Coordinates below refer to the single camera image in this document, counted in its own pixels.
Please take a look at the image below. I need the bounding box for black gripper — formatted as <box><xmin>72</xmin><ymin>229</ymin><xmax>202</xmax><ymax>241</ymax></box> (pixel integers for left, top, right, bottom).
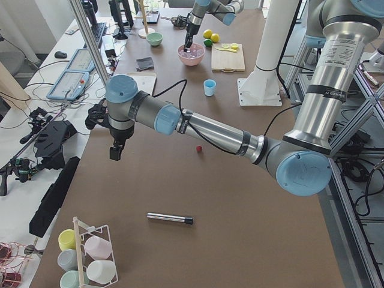
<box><xmin>183</xmin><ymin>25</ymin><xmax>197</xmax><ymax>52</ymax></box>
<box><xmin>109</xmin><ymin>126</ymin><xmax>134</xmax><ymax>161</ymax></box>

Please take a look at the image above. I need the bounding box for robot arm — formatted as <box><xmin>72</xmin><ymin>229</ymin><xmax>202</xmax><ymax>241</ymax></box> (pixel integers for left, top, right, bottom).
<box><xmin>184</xmin><ymin>0</ymin><xmax>244</xmax><ymax>52</ymax></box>
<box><xmin>106</xmin><ymin>1</ymin><xmax>383</xmax><ymax>196</ymax></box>

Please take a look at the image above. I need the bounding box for light blue plastic cup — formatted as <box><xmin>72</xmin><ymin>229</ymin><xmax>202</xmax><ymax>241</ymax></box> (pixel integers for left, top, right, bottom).
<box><xmin>203</xmin><ymin>79</ymin><xmax>217</xmax><ymax>97</ymax></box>

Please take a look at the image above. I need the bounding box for pink cup in rack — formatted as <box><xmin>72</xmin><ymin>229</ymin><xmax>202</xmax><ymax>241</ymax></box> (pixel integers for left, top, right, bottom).
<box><xmin>84</xmin><ymin>236</ymin><xmax>112</xmax><ymax>260</ymax></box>

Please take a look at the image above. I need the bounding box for yellow cup in rack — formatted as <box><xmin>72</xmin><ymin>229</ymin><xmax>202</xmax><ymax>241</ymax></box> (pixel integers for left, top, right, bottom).
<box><xmin>58</xmin><ymin>229</ymin><xmax>76</xmax><ymax>251</ymax></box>

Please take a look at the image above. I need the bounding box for grey cup in rack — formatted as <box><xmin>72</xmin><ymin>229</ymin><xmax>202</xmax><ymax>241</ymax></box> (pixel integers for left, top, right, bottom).
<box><xmin>57</xmin><ymin>249</ymin><xmax>78</xmax><ymax>272</ymax></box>

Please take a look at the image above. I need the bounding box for white cup in rack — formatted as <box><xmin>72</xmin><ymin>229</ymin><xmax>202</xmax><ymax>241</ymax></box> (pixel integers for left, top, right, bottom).
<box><xmin>86</xmin><ymin>260</ymin><xmax>116</xmax><ymax>284</ymax></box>

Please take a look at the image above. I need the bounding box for green cup in rack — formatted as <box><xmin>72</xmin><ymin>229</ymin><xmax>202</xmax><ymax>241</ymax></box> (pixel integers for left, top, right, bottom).
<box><xmin>59</xmin><ymin>270</ymin><xmax>80</xmax><ymax>288</ymax></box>

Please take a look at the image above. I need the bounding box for pink bowl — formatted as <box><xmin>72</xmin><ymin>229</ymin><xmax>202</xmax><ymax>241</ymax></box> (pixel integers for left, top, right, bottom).
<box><xmin>177</xmin><ymin>43</ymin><xmax>205</xmax><ymax>66</ymax></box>

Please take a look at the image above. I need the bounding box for green lime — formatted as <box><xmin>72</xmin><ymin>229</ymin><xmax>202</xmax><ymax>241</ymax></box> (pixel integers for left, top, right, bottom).
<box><xmin>203</xmin><ymin>39</ymin><xmax>213</xmax><ymax>47</ymax></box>

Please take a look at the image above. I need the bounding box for whole yellow lemon outer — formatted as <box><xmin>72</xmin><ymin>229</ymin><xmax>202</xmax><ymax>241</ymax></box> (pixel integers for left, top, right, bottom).
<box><xmin>203</xmin><ymin>29</ymin><xmax>212</xmax><ymax>39</ymax></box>

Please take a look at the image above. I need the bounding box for whole yellow lemon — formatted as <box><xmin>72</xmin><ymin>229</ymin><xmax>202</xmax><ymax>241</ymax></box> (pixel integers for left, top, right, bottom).
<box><xmin>210</xmin><ymin>33</ymin><xmax>220</xmax><ymax>43</ymax></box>
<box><xmin>203</xmin><ymin>29</ymin><xmax>212</xmax><ymax>39</ymax></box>

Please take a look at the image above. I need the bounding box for whole yellow lemon inner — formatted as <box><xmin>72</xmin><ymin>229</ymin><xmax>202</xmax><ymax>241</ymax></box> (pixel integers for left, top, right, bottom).
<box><xmin>210</xmin><ymin>33</ymin><xmax>220</xmax><ymax>43</ymax></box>

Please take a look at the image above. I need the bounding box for pale green bowl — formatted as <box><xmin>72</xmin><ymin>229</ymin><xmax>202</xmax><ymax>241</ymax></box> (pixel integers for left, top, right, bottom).
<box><xmin>146</xmin><ymin>32</ymin><xmax>163</xmax><ymax>47</ymax></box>

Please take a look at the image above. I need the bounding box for wooden cutting board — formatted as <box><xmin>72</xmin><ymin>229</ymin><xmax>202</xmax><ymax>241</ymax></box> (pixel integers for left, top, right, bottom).
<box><xmin>211</xmin><ymin>43</ymin><xmax>245</xmax><ymax>72</ymax></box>

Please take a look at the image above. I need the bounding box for yellow plastic knife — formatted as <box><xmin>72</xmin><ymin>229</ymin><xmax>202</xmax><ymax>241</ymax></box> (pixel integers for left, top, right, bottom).
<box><xmin>215</xmin><ymin>47</ymin><xmax>237</xmax><ymax>53</ymax></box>

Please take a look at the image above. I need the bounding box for wooden stand round base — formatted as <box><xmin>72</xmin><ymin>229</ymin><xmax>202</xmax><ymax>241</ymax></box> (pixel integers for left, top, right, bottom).
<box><xmin>134</xmin><ymin>0</ymin><xmax>156</xmax><ymax>39</ymax></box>

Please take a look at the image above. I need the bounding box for grey folded cloth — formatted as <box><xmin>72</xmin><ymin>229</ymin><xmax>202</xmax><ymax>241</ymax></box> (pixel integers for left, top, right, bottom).
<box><xmin>136</xmin><ymin>57</ymin><xmax>154</xmax><ymax>71</ymax></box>

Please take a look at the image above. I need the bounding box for cream rabbit serving tray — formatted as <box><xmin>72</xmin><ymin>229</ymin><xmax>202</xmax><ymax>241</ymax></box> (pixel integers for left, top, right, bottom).
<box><xmin>127</xmin><ymin>71</ymin><xmax>157</xmax><ymax>95</ymax></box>

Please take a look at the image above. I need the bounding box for black long bar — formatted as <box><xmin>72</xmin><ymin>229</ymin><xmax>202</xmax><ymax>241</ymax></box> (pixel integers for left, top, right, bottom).
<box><xmin>29</xmin><ymin>157</ymin><xmax>80</xmax><ymax>238</ymax></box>

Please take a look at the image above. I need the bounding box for blue teach pendant near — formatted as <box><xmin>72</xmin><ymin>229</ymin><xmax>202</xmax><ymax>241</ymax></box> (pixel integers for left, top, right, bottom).
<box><xmin>47</xmin><ymin>70</ymin><xmax>89</xmax><ymax>101</ymax></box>

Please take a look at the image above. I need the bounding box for blue teach pendant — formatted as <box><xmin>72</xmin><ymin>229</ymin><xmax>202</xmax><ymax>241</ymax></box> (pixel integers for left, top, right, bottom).
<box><xmin>67</xmin><ymin>49</ymin><xmax>95</xmax><ymax>72</ymax></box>
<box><xmin>47</xmin><ymin>70</ymin><xmax>89</xmax><ymax>101</ymax></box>

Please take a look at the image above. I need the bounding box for black keyboard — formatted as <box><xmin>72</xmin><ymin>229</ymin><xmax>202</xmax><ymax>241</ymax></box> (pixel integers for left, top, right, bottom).
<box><xmin>91</xmin><ymin>22</ymin><xmax>107</xmax><ymax>48</ymax></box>

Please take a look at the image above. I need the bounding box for blue teach pendant far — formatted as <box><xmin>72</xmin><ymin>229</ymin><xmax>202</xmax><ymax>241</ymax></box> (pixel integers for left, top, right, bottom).
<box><xmin>67</xmin><ymin>49</ymin><xmax>95</xmax><ymax>72</ymax></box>

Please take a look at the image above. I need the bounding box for steel muddler black tip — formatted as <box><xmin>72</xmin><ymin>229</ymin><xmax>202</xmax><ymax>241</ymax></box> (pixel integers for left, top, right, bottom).
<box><xmin>146</xmin><ymin>212</ymin><xmax>194</xmax><ymax>225</ymax></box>

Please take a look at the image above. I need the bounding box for black computer mouse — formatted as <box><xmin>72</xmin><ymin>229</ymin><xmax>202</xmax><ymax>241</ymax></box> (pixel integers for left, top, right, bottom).
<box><xmin>54</xmin><ymin>51</ymin><xmax>67</xmax><ymax>59</ymax></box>

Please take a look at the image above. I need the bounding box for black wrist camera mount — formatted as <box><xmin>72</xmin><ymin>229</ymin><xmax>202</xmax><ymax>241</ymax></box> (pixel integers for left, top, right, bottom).
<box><xmin>85</xmin><ymin>98</ymin><xmax>110</xmax><ymax>130</ymax></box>

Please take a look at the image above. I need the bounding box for white wire cup rack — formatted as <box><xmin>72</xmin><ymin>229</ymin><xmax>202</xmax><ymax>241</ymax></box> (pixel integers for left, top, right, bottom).
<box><xmin>73</xmin><ymin>217</ymin><xmax>119</xmax><ymax>287</ymax></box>

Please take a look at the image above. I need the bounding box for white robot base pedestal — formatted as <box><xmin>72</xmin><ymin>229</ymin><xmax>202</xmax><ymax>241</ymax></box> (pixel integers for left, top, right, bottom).
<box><xmin>238</xmin><ymin>0</ymin><xmax>301</xmax><ymax>106</ymax></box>

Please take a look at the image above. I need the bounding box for aluminium frame post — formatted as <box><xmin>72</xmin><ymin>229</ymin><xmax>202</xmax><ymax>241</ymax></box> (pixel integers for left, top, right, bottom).
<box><xmin>69</xmin><ymin>0</ymin><xmax>109</xmax><ymax>86</ymax></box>

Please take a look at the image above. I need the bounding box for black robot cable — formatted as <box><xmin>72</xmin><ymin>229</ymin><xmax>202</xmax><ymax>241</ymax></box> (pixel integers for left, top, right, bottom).
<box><xmin>151</xmin><ymin>79</ymin><xmax>304</xmax><ymax>155</ymax></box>

